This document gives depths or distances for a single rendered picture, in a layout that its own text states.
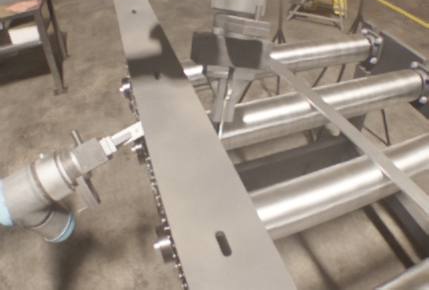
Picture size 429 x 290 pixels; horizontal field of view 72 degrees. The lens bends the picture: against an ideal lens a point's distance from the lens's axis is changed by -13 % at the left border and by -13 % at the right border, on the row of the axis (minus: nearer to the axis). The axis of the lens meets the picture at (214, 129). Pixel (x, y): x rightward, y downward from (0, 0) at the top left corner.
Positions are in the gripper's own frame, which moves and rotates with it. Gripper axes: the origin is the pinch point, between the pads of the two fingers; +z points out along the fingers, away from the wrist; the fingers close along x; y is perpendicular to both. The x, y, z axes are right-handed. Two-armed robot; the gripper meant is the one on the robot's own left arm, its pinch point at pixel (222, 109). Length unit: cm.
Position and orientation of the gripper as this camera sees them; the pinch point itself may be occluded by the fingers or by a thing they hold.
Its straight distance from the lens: 61.1
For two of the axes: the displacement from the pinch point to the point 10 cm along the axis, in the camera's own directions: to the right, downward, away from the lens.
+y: -3.0, -3.8, 8.8
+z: -1.4, 9.3, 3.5
